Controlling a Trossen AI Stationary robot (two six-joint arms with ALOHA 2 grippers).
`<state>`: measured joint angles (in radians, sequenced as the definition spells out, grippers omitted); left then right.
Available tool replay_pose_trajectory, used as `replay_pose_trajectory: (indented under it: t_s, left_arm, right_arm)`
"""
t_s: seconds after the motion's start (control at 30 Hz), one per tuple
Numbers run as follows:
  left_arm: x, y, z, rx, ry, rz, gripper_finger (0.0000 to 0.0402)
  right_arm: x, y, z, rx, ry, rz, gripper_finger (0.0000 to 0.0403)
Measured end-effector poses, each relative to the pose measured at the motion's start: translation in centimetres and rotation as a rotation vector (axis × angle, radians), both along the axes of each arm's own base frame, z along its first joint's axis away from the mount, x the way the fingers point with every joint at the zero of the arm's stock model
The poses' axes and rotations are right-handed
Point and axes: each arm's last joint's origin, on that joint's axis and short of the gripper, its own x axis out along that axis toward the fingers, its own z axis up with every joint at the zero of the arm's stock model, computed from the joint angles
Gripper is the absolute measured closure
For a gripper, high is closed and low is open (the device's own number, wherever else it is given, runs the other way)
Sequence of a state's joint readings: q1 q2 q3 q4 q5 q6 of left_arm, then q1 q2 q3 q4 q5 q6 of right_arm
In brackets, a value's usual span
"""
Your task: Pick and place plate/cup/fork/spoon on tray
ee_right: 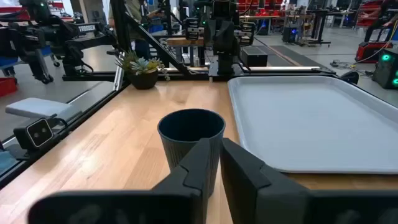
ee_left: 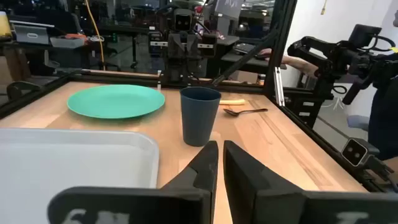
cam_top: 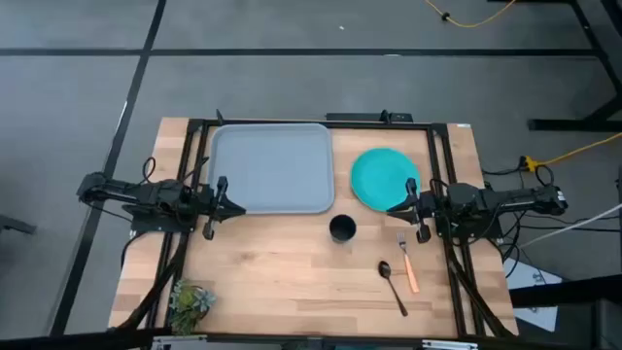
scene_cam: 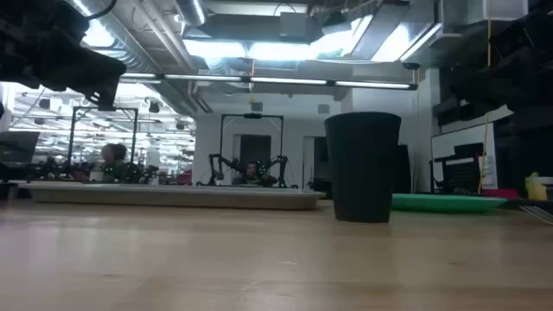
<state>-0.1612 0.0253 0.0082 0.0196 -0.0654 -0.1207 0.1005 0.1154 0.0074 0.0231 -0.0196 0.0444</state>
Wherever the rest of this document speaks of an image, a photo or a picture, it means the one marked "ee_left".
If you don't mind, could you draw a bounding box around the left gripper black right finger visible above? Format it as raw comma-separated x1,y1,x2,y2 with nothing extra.
223,139,398,224

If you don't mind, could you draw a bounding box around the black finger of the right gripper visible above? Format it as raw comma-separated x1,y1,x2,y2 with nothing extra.
148,30,185,59
185,33,218,60

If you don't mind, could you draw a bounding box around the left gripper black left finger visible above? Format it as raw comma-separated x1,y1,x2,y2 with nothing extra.
46,140,220,224

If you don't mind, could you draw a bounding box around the dark blue plastic cup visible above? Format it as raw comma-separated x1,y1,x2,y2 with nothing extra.
179,86,222,147

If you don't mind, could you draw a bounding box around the metal fork with peach handle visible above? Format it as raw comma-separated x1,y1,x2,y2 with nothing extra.
219,98,246,106

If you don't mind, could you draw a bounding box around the teal round plate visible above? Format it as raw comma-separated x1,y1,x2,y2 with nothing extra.
67,84,166,119

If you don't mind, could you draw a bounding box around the person's forearm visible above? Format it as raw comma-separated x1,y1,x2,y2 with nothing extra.
281,55,320,78

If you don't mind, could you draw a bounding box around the black spoon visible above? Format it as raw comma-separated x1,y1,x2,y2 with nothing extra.
223,108,269,118

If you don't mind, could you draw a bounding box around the grey plastic tray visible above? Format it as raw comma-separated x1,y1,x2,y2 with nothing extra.
0,128,160,224

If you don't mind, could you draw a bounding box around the cardboard box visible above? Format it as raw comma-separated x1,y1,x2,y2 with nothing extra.
228,70,259,84

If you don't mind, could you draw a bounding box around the person's hand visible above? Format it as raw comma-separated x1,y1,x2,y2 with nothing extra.
259,48,282,62

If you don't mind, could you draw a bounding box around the grey shallow bin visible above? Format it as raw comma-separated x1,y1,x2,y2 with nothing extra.
49,33,88,49

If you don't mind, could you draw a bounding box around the grey storage box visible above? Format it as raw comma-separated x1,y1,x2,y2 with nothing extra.
9,20,55,45

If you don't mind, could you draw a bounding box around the black office chair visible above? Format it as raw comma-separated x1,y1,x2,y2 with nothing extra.
6,80,44,101

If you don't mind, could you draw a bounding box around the yellow container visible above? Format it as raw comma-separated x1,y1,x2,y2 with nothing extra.
0,11,12,38

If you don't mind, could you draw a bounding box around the yellow hanging cable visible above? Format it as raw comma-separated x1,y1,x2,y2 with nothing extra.
84,0,106,71

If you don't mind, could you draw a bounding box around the black aluminium table frame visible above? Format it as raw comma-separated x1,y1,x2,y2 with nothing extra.
0,0,398,194

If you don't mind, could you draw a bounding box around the silver frame bracket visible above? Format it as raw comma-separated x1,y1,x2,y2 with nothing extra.
274,67,285,107

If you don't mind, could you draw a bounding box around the black table-level camera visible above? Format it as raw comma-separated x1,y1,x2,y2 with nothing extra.
341,138,381,167

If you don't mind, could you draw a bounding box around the black camera cable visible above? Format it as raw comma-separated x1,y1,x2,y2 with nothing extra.
369,155,398,191

